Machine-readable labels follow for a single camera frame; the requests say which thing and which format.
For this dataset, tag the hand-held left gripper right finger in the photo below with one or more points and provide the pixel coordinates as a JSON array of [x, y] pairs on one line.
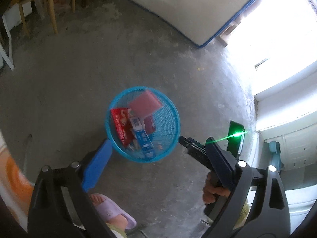
[[220, 163]]

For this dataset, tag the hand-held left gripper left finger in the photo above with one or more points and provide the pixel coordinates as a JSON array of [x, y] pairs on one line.
[[96, 166]]

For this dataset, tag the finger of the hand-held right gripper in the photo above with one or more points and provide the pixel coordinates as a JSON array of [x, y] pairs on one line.
[[183, 141], [198, 141]]

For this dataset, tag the blue plastic basket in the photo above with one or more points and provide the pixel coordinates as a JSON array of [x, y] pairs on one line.
[[166, 129]]

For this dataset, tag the blue and white box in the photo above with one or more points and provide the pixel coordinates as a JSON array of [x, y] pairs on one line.
[[142, 136]]

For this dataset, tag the red snack packet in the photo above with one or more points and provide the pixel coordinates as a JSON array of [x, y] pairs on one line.
[[120, 124]]

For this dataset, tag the pink sponge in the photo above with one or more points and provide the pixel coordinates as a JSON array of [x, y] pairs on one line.
[[146, 103]]

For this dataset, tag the person's right hand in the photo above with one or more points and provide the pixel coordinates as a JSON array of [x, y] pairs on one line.
[[215, 193]]

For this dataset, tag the person's foot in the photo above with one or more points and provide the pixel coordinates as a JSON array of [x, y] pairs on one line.
[[96, 199]]

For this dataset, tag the purple slipper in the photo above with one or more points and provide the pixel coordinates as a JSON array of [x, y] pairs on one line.
[[116, 215]]

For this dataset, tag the white mattress with blue edge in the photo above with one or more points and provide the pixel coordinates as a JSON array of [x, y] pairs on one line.
[[198, 10]]

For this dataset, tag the white long table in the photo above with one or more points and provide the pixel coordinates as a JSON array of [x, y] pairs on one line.
[[8, 49]]

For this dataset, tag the wooden armchair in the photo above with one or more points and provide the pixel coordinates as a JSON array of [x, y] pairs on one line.
[[52, 10]]

